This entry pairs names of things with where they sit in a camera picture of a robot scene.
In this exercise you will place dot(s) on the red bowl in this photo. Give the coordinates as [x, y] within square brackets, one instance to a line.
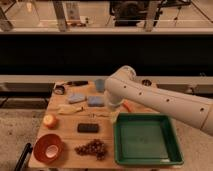
[43, 143]

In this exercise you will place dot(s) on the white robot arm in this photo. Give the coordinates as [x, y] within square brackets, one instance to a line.
[190, 109]

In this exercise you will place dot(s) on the small white cup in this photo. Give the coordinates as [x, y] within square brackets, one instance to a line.
[51, 151]

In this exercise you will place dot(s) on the light blue towel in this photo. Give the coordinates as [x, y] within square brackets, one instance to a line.
[76, 98]

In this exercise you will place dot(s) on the blue sponge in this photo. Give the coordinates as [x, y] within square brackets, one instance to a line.
[95, 101]

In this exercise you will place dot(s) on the metal fork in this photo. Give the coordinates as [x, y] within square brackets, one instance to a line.
[92, 115]

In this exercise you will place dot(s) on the black handled knife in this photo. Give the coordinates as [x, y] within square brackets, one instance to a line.
[76, 83]

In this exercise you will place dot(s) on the small metal cup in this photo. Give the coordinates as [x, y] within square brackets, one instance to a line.
[146, 82]

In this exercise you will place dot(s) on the green plastic tray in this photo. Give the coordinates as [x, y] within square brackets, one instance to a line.
[146, 140]

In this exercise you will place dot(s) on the black rectangular block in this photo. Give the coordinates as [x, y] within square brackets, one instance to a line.
[88, 128]

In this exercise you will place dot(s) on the bunch of dark grapes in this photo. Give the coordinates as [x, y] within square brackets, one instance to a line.
[95, 148]

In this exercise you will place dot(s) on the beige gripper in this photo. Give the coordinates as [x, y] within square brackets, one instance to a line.
[113, 116]

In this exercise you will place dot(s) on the orange apple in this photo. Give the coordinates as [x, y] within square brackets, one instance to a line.
[50, 121]

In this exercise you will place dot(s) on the blue cup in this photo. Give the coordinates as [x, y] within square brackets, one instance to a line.
[100, 85]

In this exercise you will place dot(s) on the orange carrot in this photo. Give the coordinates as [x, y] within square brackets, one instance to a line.
[127, 106]

